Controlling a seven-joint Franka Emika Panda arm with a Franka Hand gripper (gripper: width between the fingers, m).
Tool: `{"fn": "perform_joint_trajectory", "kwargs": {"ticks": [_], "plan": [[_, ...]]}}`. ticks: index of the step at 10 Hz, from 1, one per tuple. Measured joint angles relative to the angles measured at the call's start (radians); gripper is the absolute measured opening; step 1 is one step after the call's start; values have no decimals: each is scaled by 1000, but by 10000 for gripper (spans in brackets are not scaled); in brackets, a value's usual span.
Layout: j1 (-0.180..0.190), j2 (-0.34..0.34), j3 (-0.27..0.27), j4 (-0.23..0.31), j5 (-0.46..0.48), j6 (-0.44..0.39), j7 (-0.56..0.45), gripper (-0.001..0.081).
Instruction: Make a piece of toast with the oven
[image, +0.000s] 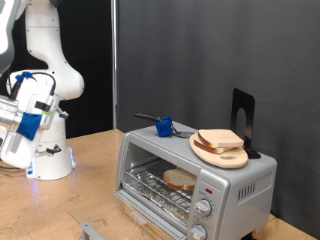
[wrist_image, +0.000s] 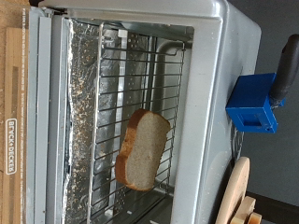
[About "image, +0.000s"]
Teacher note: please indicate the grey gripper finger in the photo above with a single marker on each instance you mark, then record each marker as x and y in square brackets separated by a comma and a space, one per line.
[63, 114]
[53, 150]

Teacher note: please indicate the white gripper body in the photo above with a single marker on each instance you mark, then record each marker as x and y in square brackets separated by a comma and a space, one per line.
[18, 150]

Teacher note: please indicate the black spatula with blue block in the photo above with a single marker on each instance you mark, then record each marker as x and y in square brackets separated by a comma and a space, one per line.
[164, 128]

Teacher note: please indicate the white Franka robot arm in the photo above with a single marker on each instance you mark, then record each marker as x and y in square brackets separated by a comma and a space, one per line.
[50, 50]

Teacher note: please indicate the wooden block under oven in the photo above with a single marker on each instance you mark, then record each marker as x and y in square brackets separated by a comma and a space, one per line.
[150, 231]

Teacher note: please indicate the silver oven knob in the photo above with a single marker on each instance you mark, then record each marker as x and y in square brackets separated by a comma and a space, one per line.
[203, 207]
[198, 232]

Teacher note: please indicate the silver toaster oven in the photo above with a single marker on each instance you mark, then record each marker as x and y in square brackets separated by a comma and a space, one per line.
[253, 186]

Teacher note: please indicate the metal pole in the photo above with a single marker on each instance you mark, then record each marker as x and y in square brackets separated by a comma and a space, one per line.
[114, 66]

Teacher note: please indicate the black backdrop curtain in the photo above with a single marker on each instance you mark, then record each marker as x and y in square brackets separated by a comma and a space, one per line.
[93, 50]

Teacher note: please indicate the dark grey backdrop curtain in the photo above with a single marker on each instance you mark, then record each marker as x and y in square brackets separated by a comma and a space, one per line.
[216, 50]

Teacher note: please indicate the wooden cutting board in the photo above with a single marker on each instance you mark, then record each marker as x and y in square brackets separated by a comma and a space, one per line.
[230, 160]

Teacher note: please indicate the black metal bookend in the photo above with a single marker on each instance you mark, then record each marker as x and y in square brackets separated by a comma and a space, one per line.
[250, 116]

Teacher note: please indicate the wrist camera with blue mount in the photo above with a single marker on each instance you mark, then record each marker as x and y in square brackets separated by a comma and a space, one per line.
[29, 125]

